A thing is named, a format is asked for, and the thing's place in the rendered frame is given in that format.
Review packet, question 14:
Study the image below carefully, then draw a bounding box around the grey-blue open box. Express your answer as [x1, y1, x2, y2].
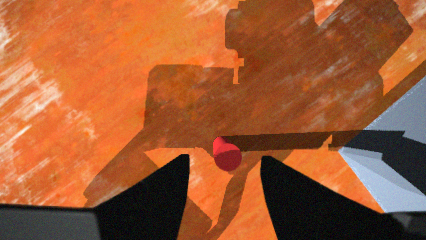
[339, 76, 426, 213]

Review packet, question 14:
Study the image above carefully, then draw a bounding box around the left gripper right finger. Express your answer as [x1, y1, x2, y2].
[260, 156, 426, 240]

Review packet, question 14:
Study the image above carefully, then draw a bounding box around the red cylinder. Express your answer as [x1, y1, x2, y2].
[213, 136, 242, 171]

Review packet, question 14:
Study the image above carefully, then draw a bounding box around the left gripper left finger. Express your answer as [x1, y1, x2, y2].
[0, 154, 190, 240]

